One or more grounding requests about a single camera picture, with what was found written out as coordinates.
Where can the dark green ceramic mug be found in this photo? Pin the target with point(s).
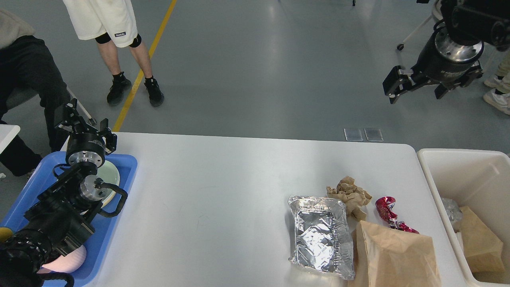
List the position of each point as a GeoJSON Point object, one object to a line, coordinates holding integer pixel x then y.
{"type": "Point", "coordinates": [5, 234]}

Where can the brown paper ball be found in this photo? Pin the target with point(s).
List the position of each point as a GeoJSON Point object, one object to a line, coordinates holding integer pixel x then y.
{"type": "Point", "coordinates": [353, 196]}

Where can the person in white shorts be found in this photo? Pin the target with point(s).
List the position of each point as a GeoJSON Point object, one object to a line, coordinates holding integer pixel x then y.
{"type": "Point", "coordinates": [112, 24]}

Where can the red shiny ball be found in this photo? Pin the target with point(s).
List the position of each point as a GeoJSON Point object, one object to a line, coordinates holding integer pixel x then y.
{"type": "Point", "coordinates": [384, 206]}

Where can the pink ceramic mug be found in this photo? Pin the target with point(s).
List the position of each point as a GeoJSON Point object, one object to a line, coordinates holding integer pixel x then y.
{"type": "Point", "coordinates": [66, 264]}

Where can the brown paper bag in bin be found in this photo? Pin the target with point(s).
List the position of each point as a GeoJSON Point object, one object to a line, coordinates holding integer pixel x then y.
{"type": "Point", "coordinates": [482, 248]}

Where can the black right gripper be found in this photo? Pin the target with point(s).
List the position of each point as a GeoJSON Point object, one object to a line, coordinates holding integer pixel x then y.
{"type": "Point", "coordinates": [441, 60]}

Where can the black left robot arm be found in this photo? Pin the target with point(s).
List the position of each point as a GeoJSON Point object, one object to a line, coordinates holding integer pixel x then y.
{"type": "Point", "coordinates": [60, 222]}

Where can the white office chair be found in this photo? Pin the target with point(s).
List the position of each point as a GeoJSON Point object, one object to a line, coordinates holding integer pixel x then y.
{"type": "Point", "coordinates": [435, 16]}

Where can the person in cream sweater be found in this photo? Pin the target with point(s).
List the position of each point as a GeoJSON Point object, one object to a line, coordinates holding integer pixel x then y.
{"type": "Point", "coordinates": [26, 61]}

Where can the right floor socket plate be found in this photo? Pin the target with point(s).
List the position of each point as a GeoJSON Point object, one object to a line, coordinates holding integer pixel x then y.
{"type": "Point", "coordinates": [373, 135]}

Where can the left floor socket plate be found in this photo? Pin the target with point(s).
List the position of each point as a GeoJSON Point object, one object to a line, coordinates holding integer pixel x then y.
{"type": "Point", "coordinates": [353, 135]}

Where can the white chair near person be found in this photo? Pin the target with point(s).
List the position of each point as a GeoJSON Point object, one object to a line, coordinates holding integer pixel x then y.
{"type": "Point", "coordinates": [81, 109]}

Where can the white plastic bin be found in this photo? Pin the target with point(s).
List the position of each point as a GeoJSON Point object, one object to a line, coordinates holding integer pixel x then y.
{"type": "Point", "coordinates": [480, 180]}

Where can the person in beige trousers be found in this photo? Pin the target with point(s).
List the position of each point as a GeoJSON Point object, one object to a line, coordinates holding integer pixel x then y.
{"type": "Point", "coordinates": [499, 95]}

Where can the floor socket plate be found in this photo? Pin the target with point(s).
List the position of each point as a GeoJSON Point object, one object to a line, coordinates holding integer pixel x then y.
{"type": "Point", "coordinates": [373, 135]}
{"type": "Point", "coordinates": [353, 135]}

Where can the silver foil bag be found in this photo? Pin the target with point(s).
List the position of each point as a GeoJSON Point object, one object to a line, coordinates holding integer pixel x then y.
{"type": "Point", "coordinates": [322, 240]}

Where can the green ceramic plate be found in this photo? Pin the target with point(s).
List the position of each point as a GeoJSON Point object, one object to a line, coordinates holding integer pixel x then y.
{"type": "Point", "coordinates": [109, 173]}

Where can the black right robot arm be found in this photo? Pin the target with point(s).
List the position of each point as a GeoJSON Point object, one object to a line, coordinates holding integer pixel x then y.
{"type": "Point", "coordinates": [471, 21]}

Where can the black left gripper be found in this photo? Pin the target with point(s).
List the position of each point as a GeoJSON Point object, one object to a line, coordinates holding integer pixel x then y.
{"type": "Point", "coordinates": [85, 143]}

